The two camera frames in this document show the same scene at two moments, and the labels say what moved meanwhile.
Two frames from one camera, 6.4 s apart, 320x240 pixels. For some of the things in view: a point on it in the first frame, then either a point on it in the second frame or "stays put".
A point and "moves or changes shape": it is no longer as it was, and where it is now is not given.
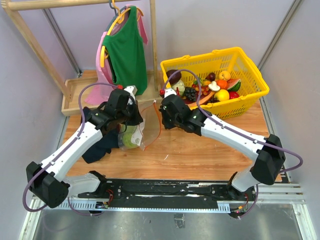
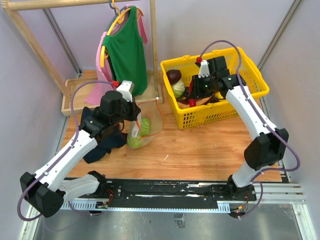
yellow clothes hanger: (119, 19) stays put
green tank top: (127, 50) stays put
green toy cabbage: (127, 131) to (134, 142)
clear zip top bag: (141, 135) moves or changes shape
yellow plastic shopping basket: (233, 60) stays put
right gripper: (167, 124) to (196, 92)
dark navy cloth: (110, 140) stays put
